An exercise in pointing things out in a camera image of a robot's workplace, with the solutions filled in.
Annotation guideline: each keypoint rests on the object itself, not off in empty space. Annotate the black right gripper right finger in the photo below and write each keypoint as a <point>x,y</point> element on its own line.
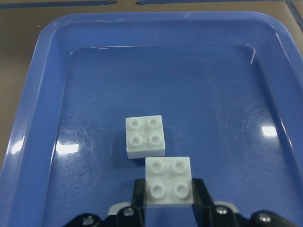
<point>202,203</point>

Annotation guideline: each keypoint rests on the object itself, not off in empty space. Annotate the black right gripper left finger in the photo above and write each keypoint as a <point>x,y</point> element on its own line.
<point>138,203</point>

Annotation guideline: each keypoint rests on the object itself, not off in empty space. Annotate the blue plastic tray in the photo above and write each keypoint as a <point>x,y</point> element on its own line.
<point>229,88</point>

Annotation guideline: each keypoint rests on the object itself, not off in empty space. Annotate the white block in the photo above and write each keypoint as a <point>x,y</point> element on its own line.
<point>144,137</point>
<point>168,181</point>

